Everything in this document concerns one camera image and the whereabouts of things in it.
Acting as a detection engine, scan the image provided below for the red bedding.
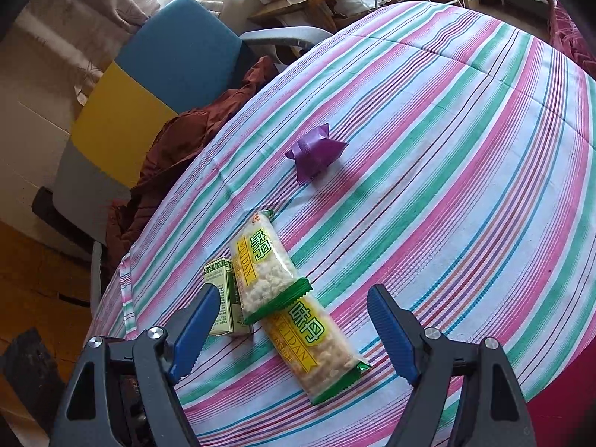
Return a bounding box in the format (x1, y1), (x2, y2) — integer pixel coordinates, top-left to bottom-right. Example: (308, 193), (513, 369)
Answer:
(548, 0), (596, 79)

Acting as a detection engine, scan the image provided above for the dark red cloth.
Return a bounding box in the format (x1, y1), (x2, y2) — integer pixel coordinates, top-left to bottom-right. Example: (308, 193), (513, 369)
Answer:
(101, 56), (278, 279)

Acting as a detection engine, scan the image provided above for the patterned curtain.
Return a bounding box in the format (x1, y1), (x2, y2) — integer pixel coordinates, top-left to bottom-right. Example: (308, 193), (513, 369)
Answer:
(16, 0), (159, 103)

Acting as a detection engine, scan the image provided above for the rice cracker snack packet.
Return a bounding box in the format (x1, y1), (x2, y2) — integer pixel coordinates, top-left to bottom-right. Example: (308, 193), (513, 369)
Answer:
(230, 211), (311, 325)

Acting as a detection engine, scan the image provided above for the small green box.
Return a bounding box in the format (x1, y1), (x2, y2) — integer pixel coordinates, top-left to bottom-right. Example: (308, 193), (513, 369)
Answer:
(203, 257), (253, 337)

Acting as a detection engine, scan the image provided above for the grey yellow blue chair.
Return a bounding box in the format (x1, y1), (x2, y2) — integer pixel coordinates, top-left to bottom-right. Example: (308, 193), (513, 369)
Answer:
(31, 0), (335, 261)

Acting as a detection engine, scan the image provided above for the striped tablecloth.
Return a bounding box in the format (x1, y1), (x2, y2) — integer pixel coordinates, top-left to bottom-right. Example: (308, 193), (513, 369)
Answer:
(90, 2), (595, 446)

